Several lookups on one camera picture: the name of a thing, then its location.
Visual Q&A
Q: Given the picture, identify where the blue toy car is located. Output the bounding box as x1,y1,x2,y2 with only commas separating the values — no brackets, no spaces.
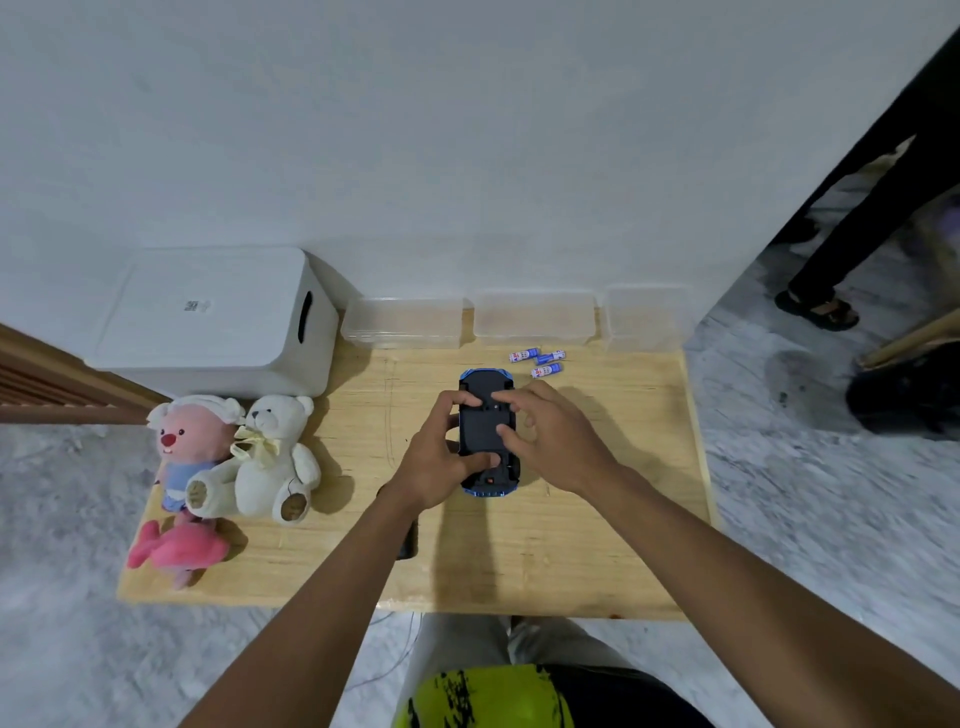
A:
456,367,523,499

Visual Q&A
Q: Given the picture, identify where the thin cable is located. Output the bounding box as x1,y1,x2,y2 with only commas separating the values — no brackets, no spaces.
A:
346,610,423,693

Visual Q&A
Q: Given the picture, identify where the clear plastic container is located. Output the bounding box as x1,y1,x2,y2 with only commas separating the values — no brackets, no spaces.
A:
471,290,598,345
603,284,696,354
340,297,465,351

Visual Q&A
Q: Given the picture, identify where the person's right forearm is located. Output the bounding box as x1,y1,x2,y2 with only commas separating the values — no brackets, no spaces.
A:
583,463,960,728

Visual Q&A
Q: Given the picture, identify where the wooden pole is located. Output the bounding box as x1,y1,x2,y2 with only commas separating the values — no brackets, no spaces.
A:
855,307,960,372

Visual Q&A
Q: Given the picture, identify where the pink dolphin plush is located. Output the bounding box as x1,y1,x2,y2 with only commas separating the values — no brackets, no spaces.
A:
125,519,231,591

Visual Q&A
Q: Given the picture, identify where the wooden railing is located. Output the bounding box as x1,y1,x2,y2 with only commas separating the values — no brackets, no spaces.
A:
0,322,171,427

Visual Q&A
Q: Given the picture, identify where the pink plush with white hat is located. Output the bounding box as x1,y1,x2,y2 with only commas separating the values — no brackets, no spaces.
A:
145,394,246,520

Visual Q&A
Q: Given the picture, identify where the black bag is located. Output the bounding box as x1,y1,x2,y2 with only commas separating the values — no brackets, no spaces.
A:
845,341,960,441

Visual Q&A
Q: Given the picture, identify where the person's left forearm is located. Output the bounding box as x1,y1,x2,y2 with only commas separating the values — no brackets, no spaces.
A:
178,486,430,728

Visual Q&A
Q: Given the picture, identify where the white teddy bear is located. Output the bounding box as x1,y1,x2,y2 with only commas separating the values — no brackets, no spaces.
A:
184,394,323,525

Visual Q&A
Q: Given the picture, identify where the person's yellow and black shirt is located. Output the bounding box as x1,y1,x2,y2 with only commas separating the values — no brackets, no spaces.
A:
391,663,717,728

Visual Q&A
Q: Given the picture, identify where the person's left hand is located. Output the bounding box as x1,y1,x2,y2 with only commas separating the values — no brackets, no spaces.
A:
389,390,501,516

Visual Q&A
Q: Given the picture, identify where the white storage box with lid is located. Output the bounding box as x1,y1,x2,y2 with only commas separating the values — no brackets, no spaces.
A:
84,246,341,399

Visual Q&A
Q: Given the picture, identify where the person's right hand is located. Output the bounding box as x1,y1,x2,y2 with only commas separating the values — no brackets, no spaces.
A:
491,378,624,501

